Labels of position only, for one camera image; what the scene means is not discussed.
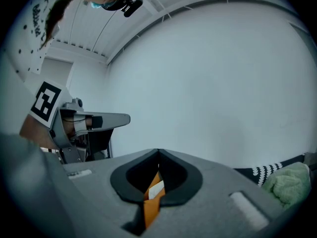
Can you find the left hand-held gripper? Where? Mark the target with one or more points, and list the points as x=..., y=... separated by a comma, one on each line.
x=45, y=100

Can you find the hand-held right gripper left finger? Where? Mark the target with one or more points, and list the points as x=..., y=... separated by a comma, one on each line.
x=99, y=190

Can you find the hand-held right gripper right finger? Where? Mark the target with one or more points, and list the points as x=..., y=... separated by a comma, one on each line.
x=210, y=195

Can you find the person's left forearm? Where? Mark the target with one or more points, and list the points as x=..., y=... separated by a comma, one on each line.
x=37, y=131

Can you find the person's left hand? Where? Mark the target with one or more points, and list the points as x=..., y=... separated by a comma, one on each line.
x=71, y=130

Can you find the black white patterned pillow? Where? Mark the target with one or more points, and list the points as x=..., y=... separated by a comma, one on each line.
x=260, y=173

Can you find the white door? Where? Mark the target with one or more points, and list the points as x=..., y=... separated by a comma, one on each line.
x=58, y=71

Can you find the green fluffy blanket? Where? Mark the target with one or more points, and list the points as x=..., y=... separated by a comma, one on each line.
x=287, y=185

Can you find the person's white dotted shirt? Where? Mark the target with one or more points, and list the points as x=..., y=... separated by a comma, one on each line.
x=29, y=33

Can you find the blue face mask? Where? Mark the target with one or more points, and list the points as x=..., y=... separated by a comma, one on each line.
x=97, y=5

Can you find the grey ceiling rail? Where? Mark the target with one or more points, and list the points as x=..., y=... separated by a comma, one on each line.
x=148, y=27

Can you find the black head-mounted camera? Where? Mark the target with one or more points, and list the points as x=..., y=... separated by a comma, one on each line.
x=128, y=5

